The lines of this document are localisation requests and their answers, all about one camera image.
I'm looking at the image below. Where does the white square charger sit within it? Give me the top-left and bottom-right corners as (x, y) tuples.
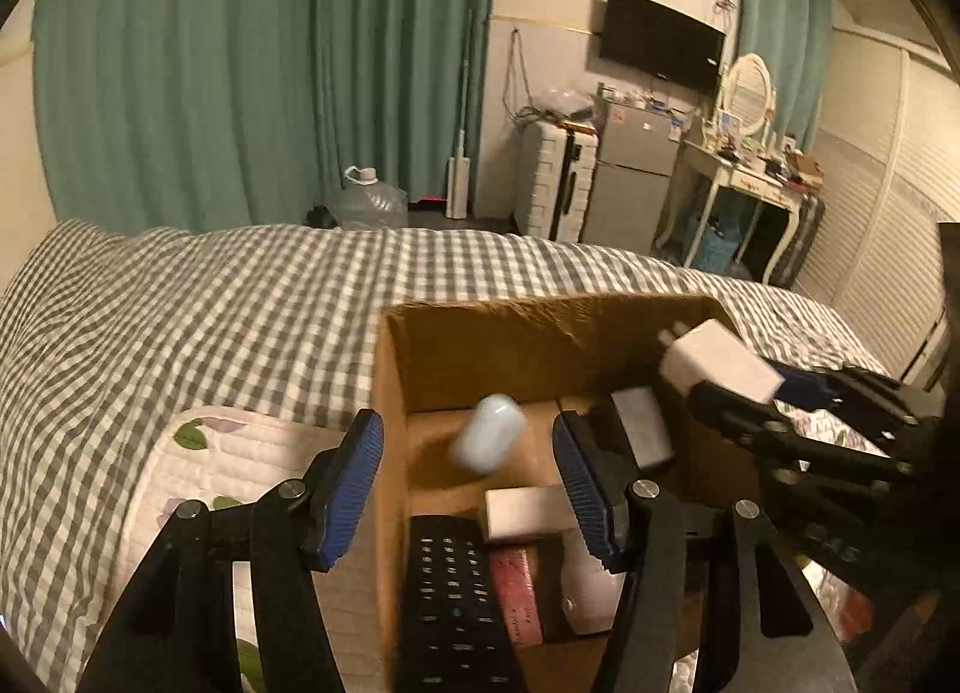
(612, 388), (675, 470)

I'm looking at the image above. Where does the white charger with prongs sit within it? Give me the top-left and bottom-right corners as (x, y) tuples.
(658, 319), (784, 404)

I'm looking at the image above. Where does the light blue earbuds case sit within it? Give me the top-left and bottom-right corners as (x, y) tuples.
(451, 394), (527, 475)

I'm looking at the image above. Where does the white block in box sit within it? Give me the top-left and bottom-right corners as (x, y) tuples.
(482, 485), (578, 544)

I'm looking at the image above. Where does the white rounded device in box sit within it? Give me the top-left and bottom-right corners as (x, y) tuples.
(560, 529), (625, 636)

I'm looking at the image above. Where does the pink small box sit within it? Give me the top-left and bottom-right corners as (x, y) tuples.
(490, 547), (544, 647)

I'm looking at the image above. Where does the white floral quilt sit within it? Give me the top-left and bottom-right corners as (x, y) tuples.
(110, 368), (895, 693)

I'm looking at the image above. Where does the cardboard box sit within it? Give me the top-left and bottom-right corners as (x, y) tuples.
(369, 292), (760, 693)

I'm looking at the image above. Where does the black remote control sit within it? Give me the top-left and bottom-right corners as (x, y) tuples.
(395, 514), (526, 693)

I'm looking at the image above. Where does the white dressing table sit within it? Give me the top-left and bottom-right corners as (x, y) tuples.
(652, 140), (825, 289)

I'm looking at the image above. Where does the grey checkered bedsheet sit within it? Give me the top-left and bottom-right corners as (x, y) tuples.
(2, 220), (875, 691)

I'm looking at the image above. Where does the clear water jug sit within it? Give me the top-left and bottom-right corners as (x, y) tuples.
(327, 166), (409, 230)

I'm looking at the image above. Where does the oval vanity mirror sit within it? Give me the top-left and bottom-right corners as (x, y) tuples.
(716, 53), (775, 137)

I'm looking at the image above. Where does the silver mini fridge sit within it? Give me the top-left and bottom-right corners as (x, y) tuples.
(581, 100), (679, 254)

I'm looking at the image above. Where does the white flat mop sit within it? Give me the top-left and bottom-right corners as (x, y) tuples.
(446, 10), (473, 220)

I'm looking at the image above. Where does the white suitcase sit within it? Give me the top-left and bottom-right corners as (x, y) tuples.
(512, 121), (599, 243)

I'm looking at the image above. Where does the teal curtain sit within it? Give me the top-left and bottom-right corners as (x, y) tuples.
(32, 0), (490, 235)
(737, 0), (833, 152)

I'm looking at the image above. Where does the black wall television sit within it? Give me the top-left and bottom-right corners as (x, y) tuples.
(599, 0), (726, 95)

